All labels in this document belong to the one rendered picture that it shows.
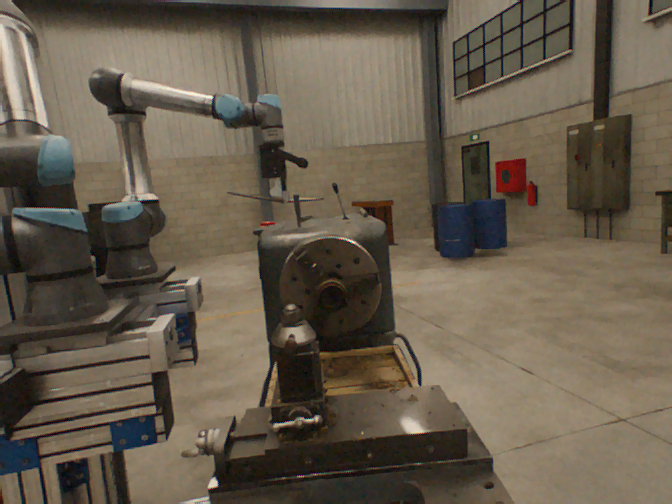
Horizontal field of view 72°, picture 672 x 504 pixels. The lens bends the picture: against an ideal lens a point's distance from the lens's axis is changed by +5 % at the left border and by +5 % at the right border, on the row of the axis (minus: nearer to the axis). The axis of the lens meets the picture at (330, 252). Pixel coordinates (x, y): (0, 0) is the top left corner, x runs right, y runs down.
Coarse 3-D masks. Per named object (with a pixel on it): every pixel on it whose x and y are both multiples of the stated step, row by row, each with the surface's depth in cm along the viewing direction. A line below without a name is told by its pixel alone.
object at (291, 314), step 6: (288, 306) 78; (294, 306) 78; (282, 312) 78; (288, 312) 77; (294, 312) 77; (300, 312) 78; (282, 318) 78; (288, 318) 77; (294, 318) 77; (300, 318) 78; (282, 324) 78; (288, 324) 77; (294, 324) 77; (300, 324) 77
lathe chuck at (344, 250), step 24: (312, 240) 134; (336, 240) 134; (288, 264) 134; (336, 264) 135; (360, 264) 135; (288, 288) 135; (312, 288) 136; (312, 312) 137; (336, 312) 137; (360, 312) 137; (336, 336) 138
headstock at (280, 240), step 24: (336, 216) 194; (360, 216) 179; (264, 240) 150; (288, 240) 150; (360, 240) 150; (384, 240) 150; (264, 264) 150; (384, 264) 151; (264, 288) 151; (384, 288) 152; (384, 312) 153
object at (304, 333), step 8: (304, 320) 80; (280, 328) 77; (288, 328) 76; (296, 328) 76; (304, 328) 77; (280, 336) 76; (288, 336) 76; (296, 336) 76; (304, 336) 76; (312, 336) 77; (280, 344) 76; (304, 344) 76
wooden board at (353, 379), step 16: (336, 352) 130; (352, 352) 130; (368, 352) 130; (384, 352) 130; (400, 352) 125; (336, 368) 123; (352, 368) 122; (368, 368) 121; (384, 368) 120; (272, 384) 112; (336, 384) 113; (352, 384) 113; (368, 384) 112; (384, 384) 111; (416, 384) 105
